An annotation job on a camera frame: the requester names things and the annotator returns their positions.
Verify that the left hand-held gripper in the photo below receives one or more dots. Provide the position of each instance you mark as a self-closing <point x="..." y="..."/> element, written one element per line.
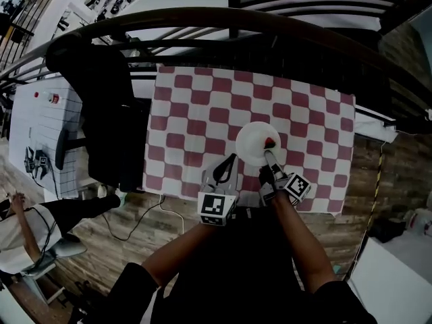
<point x="216" y="208"/>

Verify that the black chair armrest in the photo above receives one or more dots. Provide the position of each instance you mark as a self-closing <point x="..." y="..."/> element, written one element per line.
<point x="61" y="147"/>

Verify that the red and white cup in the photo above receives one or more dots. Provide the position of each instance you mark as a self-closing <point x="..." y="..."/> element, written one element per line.
<point x="54" y="98"/>

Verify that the white sack red label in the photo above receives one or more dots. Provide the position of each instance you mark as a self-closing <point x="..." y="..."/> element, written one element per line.
<point x="420" y="221"/>

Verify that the red white checkered tablecloth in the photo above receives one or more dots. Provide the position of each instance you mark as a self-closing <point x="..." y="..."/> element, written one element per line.
<point x="314" y="167"/>

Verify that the dark curved railing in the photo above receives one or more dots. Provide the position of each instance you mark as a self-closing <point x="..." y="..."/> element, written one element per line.
<point x="202" y="16"/>

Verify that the teal paper scrap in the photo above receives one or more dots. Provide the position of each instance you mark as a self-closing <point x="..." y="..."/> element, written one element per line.
<point x="337" y="269"/>

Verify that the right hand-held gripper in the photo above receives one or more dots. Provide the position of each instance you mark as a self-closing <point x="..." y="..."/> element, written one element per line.
<point x="293" y="187"/>

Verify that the person's right forearm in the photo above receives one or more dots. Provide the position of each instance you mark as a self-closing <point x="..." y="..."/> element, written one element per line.
<point x="303" y="241"/>

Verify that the black bag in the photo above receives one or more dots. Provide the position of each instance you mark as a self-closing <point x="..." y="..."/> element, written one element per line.
<point x="133" y="140"/>

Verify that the person's left forearm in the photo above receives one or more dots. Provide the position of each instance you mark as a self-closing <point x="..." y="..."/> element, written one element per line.
<point x="179" y="251"/>

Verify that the black jacket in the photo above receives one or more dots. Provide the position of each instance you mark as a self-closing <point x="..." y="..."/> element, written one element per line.
<point x="94" y="89"/>

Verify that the black box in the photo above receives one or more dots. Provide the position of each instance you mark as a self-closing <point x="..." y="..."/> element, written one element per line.
<point x="388" y="229"/>

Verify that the white round plate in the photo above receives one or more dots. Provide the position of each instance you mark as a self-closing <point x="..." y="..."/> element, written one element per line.
<point x="253" y="142"/>

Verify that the white board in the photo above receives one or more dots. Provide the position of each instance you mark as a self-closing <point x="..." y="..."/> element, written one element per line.
<point x="371" y="127"/>

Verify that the small red food piece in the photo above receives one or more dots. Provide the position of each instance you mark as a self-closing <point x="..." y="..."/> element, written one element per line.
<point x="270" y="142"/>

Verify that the person's black clothes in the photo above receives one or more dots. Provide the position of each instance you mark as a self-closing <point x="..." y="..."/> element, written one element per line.
<point x="243" y="265"/>

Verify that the pink checkered tablecloth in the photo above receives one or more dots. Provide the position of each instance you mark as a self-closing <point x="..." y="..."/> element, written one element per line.
<point x="202" y="113"/>

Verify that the grey office chair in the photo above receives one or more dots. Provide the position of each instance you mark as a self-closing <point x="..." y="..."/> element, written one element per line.
<point x="64" y="248"/>

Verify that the yellow black hazard tape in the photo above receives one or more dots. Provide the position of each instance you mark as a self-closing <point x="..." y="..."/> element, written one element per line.
<point x="380" y="160"/>

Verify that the white gridded table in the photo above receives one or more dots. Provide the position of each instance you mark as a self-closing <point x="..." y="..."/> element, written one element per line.
<point x="44" y="123"/>

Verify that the white platform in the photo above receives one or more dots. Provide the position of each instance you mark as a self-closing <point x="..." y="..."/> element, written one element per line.
<point x="398" y="289"/>

